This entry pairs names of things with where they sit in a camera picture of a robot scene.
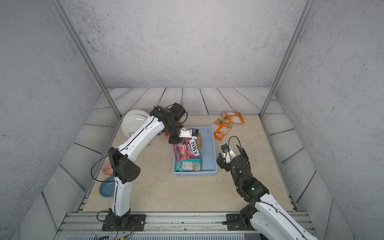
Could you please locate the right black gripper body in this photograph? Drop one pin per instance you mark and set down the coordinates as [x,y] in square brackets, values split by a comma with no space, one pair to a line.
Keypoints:
[227,167]

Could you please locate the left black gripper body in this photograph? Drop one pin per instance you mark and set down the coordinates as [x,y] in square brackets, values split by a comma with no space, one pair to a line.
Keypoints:
[174,131]

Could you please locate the purple Fox's candy bag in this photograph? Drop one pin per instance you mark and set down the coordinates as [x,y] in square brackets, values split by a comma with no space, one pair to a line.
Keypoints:
[187,150]

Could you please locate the light blue plastic basket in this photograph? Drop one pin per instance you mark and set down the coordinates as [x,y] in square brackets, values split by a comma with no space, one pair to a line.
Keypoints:
[208,155]

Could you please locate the teal white candy bag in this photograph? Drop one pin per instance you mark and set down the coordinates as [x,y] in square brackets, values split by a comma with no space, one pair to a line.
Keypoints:
[188,165]

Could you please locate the orange multicolour Fox's candy bag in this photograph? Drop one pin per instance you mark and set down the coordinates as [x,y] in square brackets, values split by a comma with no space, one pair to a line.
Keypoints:
[199,141]

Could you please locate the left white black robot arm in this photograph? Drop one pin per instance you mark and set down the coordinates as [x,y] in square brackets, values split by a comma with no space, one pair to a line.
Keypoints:
[123,158]

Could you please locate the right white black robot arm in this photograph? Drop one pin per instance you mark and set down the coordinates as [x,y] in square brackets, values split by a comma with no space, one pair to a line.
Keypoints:
[263,213]

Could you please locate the white plate stack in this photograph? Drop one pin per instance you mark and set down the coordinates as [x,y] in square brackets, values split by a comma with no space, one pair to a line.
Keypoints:
[133,121]

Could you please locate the blue small plate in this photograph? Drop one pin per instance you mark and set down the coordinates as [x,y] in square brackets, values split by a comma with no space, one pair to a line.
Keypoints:
[107,187]

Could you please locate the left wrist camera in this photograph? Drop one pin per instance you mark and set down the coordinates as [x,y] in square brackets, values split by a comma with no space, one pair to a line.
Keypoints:
[189,133]

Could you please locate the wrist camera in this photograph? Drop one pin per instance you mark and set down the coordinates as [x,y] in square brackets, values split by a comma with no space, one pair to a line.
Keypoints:
[229,154]
[189,133]

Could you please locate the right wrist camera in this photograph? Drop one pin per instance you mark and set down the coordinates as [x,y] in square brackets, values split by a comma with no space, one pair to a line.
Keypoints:
[229,154]

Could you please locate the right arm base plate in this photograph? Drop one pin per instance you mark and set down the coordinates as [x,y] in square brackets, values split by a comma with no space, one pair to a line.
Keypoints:
[237,222]

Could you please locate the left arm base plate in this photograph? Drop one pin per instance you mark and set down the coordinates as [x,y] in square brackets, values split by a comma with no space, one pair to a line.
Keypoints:
[128,222]

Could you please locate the aluminium front rail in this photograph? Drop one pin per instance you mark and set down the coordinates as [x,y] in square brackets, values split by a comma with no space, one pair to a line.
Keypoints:
[165,226]

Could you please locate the right aluminium frame post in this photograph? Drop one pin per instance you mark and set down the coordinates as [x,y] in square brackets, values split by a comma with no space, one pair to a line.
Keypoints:
[289,52]

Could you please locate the aluminium frame post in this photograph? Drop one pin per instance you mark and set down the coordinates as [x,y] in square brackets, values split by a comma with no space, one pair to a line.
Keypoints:
[69,28]
[289,52]

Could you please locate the left aluminium frame post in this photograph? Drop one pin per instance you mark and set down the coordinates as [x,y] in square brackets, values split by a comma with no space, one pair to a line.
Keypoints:
[69,28]

